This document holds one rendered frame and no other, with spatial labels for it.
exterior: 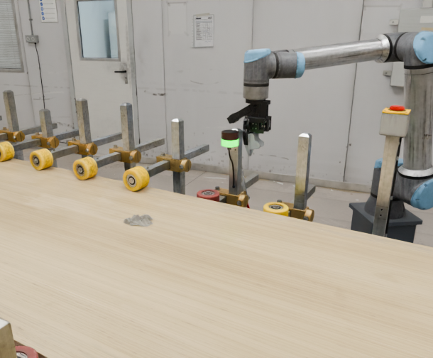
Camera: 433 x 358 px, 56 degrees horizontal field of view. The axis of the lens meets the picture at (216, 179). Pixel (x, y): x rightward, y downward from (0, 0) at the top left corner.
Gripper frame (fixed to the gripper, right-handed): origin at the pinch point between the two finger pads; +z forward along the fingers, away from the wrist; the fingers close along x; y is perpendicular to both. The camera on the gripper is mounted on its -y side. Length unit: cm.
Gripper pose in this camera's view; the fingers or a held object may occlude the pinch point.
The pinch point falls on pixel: (248, 152)
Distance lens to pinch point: 152.2
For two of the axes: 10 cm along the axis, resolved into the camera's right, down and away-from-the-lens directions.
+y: 8.7, 1.6, -4.6
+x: 4.9, -2.8, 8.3
